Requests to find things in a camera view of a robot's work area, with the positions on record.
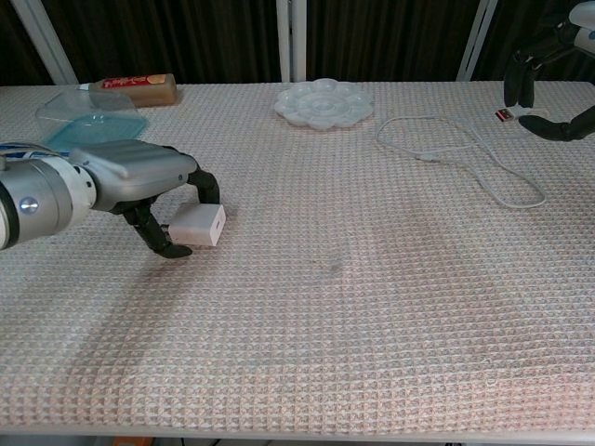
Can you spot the pink woven tablecloth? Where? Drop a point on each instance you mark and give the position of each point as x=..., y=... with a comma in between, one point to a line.
x=297, y=302

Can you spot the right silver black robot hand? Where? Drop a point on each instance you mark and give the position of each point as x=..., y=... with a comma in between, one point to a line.
x=548, y=46

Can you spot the black curtain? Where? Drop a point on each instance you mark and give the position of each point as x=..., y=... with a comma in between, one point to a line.
x=186, y=37

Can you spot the blue white toothpaste tube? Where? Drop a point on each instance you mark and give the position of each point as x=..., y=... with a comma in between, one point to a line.
x=28, y=151

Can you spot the aluminium frame post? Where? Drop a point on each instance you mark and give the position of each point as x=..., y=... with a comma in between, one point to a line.
x=290, y=42
x=476, y=42
x=44, y=42

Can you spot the teal container clear lid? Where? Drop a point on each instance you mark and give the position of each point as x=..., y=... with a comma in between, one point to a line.
x=93, y=125

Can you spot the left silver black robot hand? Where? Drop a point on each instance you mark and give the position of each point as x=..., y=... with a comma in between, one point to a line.
x=135, y=169

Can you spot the white flower-shaped palette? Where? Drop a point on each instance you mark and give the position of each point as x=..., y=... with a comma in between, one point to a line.
x=323, y=104

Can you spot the brown bottle red label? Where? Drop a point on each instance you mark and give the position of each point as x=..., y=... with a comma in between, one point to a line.
x=144, y=90

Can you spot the white power adapter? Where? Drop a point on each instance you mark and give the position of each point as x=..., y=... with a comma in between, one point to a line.
x=197, y=225

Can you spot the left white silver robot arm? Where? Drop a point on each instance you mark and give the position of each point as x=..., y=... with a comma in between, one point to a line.
x=37, y=200

